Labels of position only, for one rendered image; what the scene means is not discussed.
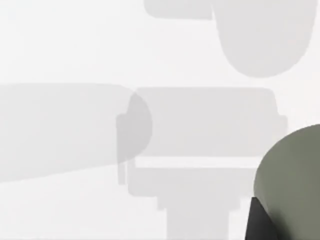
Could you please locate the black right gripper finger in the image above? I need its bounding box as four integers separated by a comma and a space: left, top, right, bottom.
243, 196, 281, 240

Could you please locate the grey-green cup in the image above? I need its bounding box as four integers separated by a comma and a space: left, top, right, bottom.
252, 123, 320, 240

